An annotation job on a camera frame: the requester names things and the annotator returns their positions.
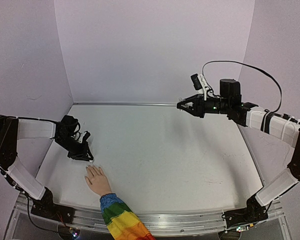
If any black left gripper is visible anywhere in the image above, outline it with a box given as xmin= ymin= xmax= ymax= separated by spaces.
xmin=55 ymin=135 xmax=94 ymax=161

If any clear nail polish bottle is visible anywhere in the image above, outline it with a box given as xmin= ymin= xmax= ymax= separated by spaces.
xmin=176 ymin=98 xmax=193 ymax=112

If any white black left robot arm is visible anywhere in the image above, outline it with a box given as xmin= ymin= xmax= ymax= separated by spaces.
xmin=0 ymin=115 xmax=94 ymax=224

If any rainbow striped sleeve forearm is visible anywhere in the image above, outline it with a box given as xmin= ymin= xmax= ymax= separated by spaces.
xmin=100 ymin=193 xmax=155 ymax=240

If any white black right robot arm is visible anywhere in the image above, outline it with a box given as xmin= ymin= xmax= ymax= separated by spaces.
xmin=176 ymin=74 xmax=300 ymax=229

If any mannequin hand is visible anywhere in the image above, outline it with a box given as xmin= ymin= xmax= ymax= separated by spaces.
xmin=84 ymin=165 xmax=114 ymax=197

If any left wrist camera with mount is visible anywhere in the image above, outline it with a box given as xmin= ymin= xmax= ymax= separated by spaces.
xmin=78 ymin=131 xmax=91 ymax=143

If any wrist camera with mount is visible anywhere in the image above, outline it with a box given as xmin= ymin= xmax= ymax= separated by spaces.
xmin=190 ymin=73 xmax=213 ymax=101
xmin=78 ymin=131 xmax=91 ymax=143

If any black right camera cable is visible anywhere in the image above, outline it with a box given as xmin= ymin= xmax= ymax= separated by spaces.
xmin=201 ymin=60 xmax=282 ymax=113

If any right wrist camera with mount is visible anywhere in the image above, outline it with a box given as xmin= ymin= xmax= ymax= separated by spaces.
xmin=190 ymin=73 xmax=213 ymax=101

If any aluminium table edge rail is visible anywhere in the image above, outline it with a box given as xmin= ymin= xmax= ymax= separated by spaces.
xmin=73 ymin=102 xmax=177 ymax=107

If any aluminium front frame rail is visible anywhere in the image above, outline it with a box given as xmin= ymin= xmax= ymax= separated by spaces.
xmin=13 ymin=194 xmax=286 ymax=233

